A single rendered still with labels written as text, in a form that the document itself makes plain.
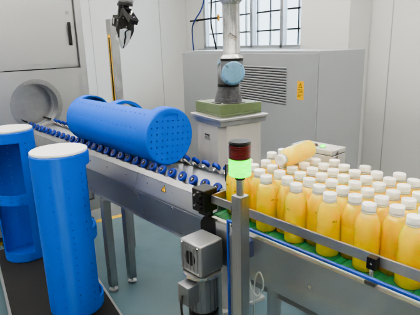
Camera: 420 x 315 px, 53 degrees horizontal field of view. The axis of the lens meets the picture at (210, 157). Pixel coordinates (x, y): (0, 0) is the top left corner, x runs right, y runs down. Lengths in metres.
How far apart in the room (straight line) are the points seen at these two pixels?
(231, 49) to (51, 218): 1.21
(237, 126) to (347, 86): 1.49
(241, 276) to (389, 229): 0.44
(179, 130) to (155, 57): 5.27
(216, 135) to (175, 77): 5.31
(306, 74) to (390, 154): 1.54
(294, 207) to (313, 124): 2.03
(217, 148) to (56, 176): 0.81
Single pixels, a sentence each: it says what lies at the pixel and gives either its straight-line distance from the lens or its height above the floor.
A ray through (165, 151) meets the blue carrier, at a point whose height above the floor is 1.02.
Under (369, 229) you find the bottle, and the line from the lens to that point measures 1.22.
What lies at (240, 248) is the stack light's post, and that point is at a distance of 1.25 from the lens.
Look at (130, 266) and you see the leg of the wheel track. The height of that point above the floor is 0.13.
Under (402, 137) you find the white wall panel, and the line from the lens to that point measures 4.40.
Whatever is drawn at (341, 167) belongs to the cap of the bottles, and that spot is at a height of 1.09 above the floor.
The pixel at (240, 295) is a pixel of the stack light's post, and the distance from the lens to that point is 1.34.
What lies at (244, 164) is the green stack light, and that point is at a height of 1.20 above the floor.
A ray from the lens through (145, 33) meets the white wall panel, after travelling 7.24.
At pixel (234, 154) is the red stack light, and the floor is 1.23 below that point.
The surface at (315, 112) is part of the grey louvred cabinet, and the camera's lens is 3.29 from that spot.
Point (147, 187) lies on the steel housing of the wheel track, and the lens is 2.05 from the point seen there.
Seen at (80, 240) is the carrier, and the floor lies 0.59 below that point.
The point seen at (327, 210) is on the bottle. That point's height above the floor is 1.05.
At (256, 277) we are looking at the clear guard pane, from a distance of 1.42.
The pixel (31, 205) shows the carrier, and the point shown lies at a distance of 2.98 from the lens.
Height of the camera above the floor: 1.52
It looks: 15 degrees down
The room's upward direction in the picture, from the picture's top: 2 degrees counter-clockwise
